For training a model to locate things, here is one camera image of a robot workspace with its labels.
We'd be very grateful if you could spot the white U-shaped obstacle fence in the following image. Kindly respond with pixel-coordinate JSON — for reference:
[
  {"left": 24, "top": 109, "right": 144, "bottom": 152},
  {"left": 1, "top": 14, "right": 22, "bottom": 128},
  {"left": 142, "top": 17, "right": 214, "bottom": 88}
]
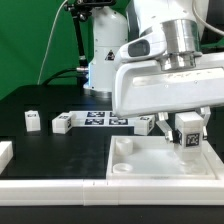
[{"left": 0, "top": 146, "right": 224, "bottom": 206}]

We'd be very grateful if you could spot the white sheet with fiducial tags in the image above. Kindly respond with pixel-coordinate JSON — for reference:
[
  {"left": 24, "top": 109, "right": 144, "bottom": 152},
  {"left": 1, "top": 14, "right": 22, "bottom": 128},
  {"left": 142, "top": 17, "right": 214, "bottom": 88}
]
[{"left": 72, "top": 111, "right": 135, "bottom": 127}]

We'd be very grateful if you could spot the white square tabletop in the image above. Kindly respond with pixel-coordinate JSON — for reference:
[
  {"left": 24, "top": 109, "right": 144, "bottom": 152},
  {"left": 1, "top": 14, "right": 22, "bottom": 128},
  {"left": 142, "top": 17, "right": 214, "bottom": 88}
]
[{"left": 106, "top": 136, "right": 215, "bottom": 180}]

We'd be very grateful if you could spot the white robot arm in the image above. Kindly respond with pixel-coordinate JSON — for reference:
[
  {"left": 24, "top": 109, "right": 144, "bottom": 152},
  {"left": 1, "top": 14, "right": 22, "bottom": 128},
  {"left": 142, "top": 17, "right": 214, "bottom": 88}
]
[{"left": 84, "top": 0, "right": 224, "bottom": 141}]

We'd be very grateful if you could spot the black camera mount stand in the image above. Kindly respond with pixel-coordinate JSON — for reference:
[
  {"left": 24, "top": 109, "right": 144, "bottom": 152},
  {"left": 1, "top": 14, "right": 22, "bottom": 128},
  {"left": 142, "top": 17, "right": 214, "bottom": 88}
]
[{"left": 63, "top": 0, "right": 118, "bottom": 88}]

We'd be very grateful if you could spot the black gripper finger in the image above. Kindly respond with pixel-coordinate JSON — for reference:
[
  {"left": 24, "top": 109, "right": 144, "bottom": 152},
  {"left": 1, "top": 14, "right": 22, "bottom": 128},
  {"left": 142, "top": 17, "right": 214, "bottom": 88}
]
[
  {"left": 200, "top": 106, "right": 211, "bottom": 140},
  {"left": 156, "top": 112, "right": 173, "bottom": 142}
]

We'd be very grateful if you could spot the black cable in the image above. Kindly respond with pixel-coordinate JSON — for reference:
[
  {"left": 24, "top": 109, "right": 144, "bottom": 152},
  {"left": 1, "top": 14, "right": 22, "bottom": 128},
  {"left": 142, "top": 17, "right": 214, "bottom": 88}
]
[{"left": 41, "top": 67, "right": 81, "bottom": 86}]

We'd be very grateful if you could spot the white cable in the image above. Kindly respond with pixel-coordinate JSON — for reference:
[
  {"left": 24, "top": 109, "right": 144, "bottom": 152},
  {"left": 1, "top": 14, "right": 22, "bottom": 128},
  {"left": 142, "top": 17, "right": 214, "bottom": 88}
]
[{"left": 37, "top": 0, "right": 69, "bottom": 86}]

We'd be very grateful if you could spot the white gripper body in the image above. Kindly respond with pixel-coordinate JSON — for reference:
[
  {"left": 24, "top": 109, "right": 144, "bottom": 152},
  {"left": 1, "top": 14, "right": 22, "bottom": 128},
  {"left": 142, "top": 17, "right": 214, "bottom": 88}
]
[{"left": 112, "top": 53, "right": 224, "bottom": 117}]

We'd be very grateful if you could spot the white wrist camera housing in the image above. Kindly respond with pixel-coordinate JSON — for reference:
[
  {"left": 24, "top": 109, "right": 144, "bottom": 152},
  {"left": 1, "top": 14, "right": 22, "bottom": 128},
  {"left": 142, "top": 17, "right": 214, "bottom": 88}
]
[{"left": 114, "top": 27, "right": 167, "bottom": 69}]

